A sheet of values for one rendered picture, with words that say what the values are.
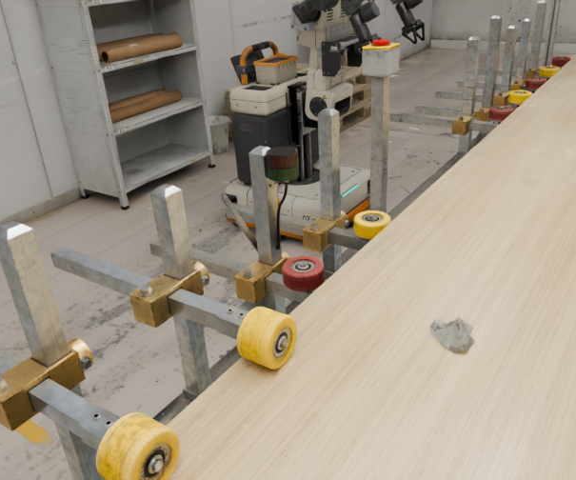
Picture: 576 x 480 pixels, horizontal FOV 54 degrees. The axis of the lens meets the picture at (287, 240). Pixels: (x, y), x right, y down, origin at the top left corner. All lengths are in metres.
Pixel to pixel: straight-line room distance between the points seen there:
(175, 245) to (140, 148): 3.51
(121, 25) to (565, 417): 3.86
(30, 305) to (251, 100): 2.31
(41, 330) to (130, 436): 0.21
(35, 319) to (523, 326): 0.71
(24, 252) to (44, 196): 3.24
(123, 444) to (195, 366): 0.40
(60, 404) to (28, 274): 0.16
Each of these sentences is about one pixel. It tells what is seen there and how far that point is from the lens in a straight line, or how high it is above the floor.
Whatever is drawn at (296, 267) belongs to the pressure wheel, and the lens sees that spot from 1.07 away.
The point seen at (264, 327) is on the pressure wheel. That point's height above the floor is 0.98.
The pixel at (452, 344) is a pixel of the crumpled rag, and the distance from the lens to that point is 0.89.
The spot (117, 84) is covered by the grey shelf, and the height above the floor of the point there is 0.68.
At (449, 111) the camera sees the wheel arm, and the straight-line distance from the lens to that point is 2.46.
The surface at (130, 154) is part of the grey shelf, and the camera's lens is 4.35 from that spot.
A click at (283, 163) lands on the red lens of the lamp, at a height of 1.10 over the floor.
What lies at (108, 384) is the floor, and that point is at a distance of 2.34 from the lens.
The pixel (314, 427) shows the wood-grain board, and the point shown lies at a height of 0.90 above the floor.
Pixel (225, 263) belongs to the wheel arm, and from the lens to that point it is 1.20.
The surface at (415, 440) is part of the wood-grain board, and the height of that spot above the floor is 0.90.
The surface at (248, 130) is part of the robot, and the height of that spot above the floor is 0.61.
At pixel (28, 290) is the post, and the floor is 1.09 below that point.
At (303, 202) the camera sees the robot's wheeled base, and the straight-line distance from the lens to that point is 2.93.
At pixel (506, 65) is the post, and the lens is 2.66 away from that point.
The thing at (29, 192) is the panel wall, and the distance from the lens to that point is 3.92.
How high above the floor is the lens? 1.44
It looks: 27 degrees down
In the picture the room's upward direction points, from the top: 4 degrees counter-clockwise
